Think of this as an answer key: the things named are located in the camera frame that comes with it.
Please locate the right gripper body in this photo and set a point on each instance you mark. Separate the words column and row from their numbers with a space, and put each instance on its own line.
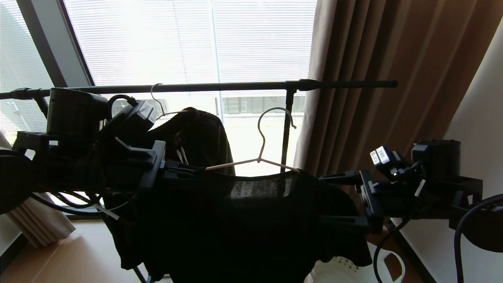
column 393, row 202

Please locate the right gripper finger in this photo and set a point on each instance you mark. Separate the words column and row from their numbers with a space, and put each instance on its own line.
column 342, row 177
column 346, row 223

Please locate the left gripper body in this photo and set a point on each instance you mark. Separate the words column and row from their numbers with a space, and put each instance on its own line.
column 133, row 165

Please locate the pink clothes hanger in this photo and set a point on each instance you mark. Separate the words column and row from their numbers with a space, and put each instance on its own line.
column 259, row 159
column 160, row 108

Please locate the black shorts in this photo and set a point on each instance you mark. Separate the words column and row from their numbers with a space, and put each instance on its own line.
column 204, row 137

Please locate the black mesh garment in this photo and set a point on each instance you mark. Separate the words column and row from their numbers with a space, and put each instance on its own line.
column 255, row 236

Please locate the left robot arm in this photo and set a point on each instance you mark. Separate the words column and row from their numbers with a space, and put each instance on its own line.
column 70, row 118

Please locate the white laundry basket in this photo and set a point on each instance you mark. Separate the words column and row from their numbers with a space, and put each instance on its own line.
column 346, row 271

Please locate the black clothes rack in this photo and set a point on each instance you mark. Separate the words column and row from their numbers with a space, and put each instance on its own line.
column 235, row 85

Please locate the brown curtain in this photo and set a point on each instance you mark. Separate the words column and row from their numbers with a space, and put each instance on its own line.
column 393, row 59
column 43, row 228

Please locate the window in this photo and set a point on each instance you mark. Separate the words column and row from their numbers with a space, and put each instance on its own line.
column 177, row 39

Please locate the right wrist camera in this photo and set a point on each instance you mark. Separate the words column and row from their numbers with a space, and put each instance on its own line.
column 389, row 161

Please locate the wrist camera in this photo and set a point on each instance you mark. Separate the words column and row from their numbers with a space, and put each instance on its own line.
column 389, row 161
column 133, row 118

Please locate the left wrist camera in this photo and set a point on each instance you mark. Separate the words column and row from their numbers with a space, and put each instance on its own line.
column 133, row 118

